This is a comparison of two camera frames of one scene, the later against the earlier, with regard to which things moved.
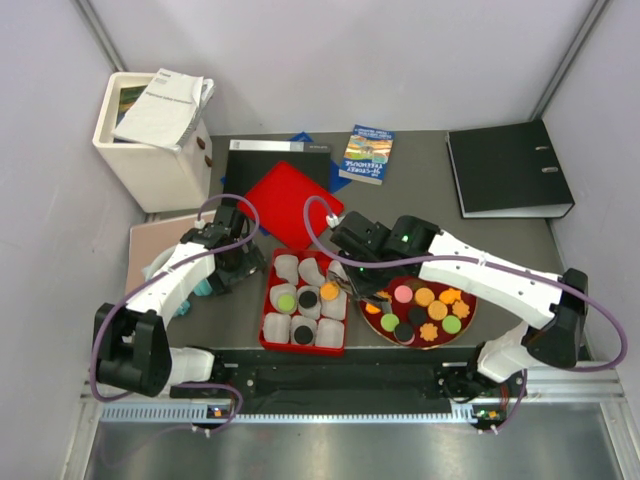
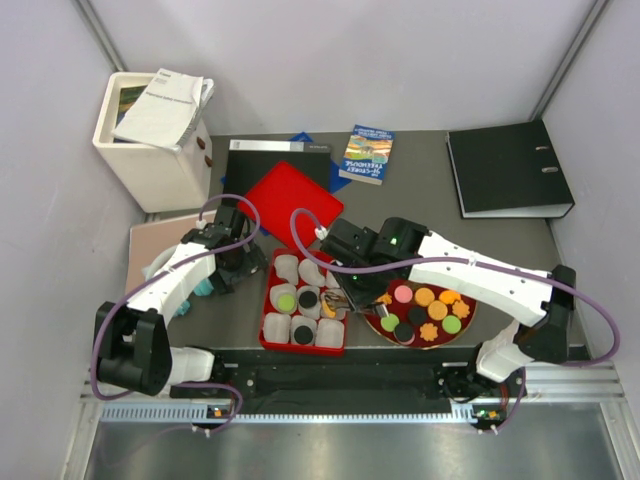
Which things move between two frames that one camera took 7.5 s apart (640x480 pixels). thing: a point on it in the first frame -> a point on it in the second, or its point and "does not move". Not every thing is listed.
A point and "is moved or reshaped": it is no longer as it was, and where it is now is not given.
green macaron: (286, 303) does not move
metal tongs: (347, 285) is moved or reshaped
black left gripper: (251, 263) does not move
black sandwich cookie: (308, 299) does not move
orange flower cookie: (386, 295) -> (330, 313)
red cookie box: (305, 304) does not move
